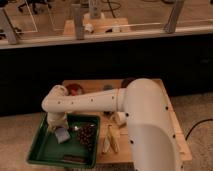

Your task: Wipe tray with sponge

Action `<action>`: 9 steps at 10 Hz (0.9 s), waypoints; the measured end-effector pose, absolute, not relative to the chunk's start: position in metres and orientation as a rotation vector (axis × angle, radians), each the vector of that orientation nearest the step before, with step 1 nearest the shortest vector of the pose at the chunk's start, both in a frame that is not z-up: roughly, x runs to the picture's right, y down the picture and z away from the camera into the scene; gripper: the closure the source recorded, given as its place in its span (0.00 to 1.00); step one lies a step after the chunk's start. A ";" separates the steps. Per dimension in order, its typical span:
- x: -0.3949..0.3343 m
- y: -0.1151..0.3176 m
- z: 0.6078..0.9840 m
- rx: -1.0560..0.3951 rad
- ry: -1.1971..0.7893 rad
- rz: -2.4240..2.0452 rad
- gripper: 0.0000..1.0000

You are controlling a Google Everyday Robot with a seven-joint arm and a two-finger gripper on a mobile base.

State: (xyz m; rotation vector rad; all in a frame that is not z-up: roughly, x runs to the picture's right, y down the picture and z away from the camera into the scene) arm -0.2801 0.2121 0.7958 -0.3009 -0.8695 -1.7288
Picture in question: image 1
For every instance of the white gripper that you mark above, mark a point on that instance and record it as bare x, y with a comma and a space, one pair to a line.
56, 120

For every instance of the blue-grey sponge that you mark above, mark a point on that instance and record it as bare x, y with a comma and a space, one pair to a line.
62, 135

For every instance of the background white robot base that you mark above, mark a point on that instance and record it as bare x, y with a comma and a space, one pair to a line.
94, 10

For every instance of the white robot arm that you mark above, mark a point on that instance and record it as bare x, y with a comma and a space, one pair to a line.
150, 129

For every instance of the dark brown bar in tray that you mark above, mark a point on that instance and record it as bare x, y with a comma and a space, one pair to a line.
73, 158

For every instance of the green plastic tray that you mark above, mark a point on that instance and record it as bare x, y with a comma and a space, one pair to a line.
45, 149

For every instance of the dark grape bunch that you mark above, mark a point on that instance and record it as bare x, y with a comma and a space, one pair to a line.
85, 134

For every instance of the red round object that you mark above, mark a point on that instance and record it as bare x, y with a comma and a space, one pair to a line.
75, 89

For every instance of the yellow banana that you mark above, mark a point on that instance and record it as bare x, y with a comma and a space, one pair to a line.
110, 141

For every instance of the white cup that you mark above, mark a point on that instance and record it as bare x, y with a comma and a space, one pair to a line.
120, 118

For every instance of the wooden table board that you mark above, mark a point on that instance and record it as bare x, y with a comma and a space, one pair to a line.
124, 156

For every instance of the background wooden board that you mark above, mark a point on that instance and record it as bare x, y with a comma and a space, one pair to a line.
100, 26

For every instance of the office chair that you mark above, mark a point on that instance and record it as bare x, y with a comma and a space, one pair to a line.
33, 3

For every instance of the grey metal post left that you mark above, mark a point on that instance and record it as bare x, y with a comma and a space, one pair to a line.
6, 25

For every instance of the grey metal post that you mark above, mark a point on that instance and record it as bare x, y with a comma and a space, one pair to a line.
6, 25
170, 26
78, 21

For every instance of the grey metal post middle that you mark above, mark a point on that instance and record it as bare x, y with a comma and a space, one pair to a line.
78, 21

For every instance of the grey metal post right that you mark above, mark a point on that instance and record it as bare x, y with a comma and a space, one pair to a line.
170, 26

